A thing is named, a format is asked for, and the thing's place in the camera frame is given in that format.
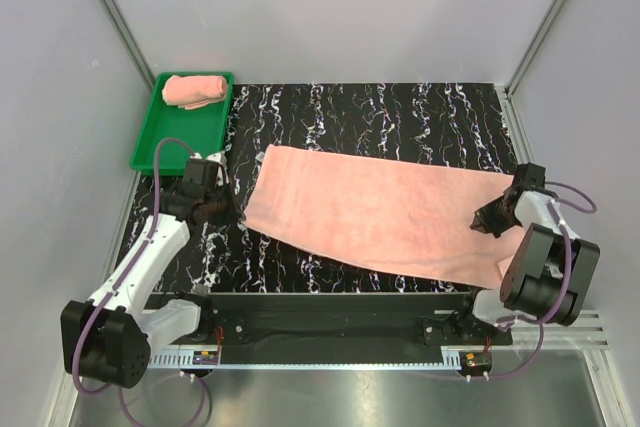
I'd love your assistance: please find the pink striped towel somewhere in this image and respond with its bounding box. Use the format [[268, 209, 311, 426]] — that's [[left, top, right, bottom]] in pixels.
[[162, 75, 229, 110]]

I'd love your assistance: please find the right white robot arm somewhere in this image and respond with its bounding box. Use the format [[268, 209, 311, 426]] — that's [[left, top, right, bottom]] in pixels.
[[453, 163, 600, 344]]

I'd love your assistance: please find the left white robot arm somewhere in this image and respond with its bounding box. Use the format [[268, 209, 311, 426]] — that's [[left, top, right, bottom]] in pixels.
[[60, 152, 243, 392]]

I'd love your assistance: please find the green plastic tray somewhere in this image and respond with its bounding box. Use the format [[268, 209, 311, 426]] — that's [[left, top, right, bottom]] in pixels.
[[130, 71, 234, 176]]

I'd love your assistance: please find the black marble pattern mat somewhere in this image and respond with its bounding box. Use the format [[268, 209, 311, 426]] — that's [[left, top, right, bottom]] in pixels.
[[155, 83, 517, 293]]

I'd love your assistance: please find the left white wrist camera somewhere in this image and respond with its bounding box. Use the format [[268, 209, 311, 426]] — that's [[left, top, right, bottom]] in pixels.
[[190, 151, 227, 168]]

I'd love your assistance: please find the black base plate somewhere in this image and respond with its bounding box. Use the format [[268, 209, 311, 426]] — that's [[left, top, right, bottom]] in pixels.
[[178, 293, 512, 369]]

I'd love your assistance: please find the aluminium frame rail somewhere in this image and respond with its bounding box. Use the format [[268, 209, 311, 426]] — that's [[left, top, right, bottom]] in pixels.
[[511, 311, 609, 350]]

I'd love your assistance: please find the white slotted cable duct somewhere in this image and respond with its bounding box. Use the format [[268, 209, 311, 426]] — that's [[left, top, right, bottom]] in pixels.
[[148, 348, 220, 370]]

